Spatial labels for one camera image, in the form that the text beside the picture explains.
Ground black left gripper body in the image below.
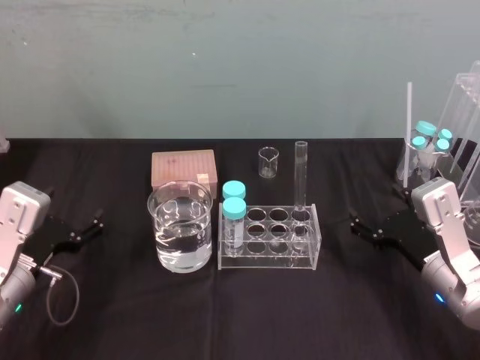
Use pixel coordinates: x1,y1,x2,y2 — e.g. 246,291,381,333
23,213,75,266

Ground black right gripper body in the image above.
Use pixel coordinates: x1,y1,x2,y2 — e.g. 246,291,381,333
382,206,446,269

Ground long clear glass test tube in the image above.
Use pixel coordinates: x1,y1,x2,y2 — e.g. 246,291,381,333
294,140,311,249

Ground large glass beaker with water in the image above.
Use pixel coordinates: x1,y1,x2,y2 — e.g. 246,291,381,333
146,181,214,275

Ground clear acrylic test tube rack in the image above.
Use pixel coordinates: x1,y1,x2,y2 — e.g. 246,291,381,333
217,203,324,272

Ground small empty glass beaker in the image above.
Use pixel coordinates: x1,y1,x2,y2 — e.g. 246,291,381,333
257,146,279,179

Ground clear glass conical flask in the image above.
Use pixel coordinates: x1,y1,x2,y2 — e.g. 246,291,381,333
396,127,457,189

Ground white stirring rod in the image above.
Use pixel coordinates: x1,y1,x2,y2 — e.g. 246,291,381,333
402,82,414,188

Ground round clear glass flask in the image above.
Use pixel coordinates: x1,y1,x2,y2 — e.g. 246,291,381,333
462,201,480,247

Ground clear acrylic stand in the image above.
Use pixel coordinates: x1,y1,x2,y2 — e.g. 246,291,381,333
433,59,480,208

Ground pink pipette tip box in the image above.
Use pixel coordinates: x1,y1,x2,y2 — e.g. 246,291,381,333
151,148,220,200

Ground black table cloth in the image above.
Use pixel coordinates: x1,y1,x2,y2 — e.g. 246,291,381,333
0,136,480,360

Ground thin dark gripper cable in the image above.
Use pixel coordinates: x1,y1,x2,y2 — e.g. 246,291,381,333
26,261,81,326

